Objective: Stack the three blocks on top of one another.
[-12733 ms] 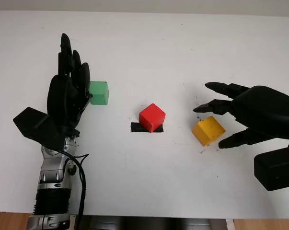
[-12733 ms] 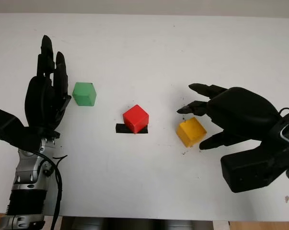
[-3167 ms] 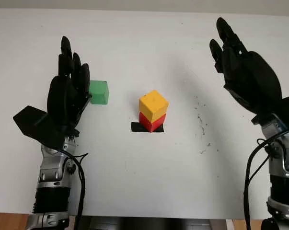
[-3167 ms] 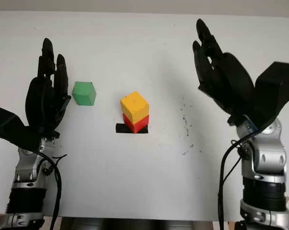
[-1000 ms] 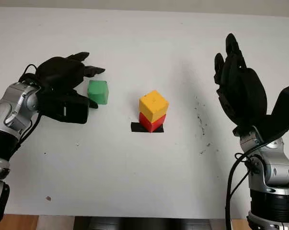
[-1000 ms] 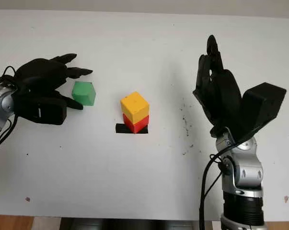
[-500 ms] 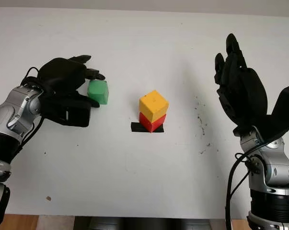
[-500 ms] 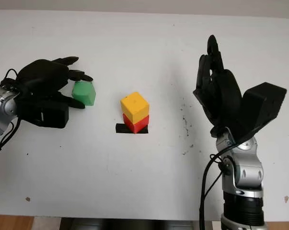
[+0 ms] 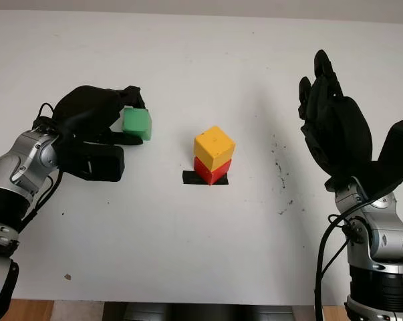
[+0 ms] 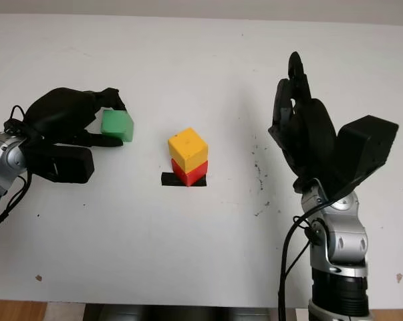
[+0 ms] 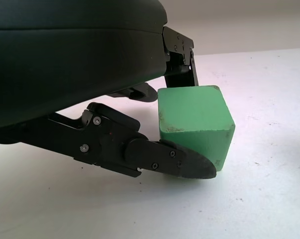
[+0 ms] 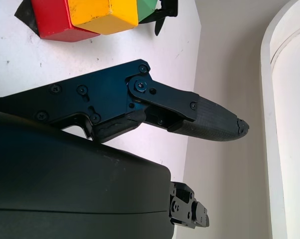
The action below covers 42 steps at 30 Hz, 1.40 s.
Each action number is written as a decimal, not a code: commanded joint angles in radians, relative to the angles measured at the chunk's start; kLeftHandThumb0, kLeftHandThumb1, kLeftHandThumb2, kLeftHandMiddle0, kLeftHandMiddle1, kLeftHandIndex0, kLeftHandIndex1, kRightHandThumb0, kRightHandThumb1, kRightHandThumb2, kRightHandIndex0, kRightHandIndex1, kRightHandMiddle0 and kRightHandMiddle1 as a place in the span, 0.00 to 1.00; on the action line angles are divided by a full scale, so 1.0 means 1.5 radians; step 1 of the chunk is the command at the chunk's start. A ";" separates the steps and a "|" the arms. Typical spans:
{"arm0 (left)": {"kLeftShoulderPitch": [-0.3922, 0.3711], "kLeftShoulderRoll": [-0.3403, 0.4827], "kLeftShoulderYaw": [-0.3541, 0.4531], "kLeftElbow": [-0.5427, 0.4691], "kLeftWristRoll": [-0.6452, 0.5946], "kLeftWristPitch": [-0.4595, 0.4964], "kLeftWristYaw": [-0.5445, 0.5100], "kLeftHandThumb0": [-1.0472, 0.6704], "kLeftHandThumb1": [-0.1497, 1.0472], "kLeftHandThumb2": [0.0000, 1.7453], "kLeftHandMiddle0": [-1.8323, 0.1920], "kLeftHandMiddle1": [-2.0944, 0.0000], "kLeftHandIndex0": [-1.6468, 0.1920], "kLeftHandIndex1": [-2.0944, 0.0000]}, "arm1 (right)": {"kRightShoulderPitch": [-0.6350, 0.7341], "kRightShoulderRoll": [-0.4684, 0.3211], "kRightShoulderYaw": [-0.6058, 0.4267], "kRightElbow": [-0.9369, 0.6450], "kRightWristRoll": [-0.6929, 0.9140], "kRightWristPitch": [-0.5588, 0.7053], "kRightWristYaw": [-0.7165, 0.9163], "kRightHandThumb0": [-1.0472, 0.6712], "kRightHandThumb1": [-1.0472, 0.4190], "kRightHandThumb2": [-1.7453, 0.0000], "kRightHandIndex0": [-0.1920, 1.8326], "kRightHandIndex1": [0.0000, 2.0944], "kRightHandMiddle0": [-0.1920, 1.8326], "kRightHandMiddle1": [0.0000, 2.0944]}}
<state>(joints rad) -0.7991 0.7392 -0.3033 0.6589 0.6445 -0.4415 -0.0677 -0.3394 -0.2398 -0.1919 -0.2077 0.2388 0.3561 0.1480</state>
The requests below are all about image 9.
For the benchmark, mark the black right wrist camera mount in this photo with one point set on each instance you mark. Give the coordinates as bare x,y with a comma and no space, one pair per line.
395,157

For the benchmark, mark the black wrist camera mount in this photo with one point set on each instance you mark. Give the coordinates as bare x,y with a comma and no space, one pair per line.
97,164
395,157

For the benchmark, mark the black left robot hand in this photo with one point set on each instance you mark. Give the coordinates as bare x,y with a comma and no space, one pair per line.
87,110

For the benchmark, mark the black tape strip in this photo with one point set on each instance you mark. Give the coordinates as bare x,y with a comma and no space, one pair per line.
189,178

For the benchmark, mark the red wooden block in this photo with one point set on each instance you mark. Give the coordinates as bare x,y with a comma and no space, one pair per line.
214,172

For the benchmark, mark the green wooden block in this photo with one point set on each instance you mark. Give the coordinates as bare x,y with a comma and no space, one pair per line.
136,122

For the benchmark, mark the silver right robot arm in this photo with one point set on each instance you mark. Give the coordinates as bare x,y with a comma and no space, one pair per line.
385,240

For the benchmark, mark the yellow wooden block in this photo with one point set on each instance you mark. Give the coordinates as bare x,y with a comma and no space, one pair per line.
212,143

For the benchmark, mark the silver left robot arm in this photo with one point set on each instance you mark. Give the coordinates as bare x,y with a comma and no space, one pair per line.
14,174

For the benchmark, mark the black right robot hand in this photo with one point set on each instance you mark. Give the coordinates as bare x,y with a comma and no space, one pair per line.
341,137

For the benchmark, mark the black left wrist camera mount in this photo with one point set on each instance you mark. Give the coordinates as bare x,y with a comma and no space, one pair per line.
97,164

